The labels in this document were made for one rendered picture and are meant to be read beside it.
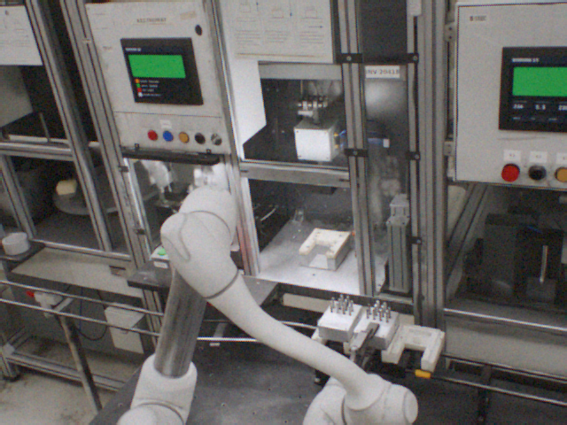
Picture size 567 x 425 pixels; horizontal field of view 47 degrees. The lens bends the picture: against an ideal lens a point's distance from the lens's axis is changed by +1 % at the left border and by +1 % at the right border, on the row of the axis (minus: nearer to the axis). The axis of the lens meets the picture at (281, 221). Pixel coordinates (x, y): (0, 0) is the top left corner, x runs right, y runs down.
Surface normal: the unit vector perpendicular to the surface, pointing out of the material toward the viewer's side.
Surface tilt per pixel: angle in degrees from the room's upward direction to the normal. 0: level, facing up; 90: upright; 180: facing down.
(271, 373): 0
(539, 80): 90
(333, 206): 90
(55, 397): 0
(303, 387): 0
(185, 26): 90
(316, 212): 90
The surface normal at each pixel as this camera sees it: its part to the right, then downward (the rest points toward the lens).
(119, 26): -0.42, 0.48
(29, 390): -0.12, -0.87
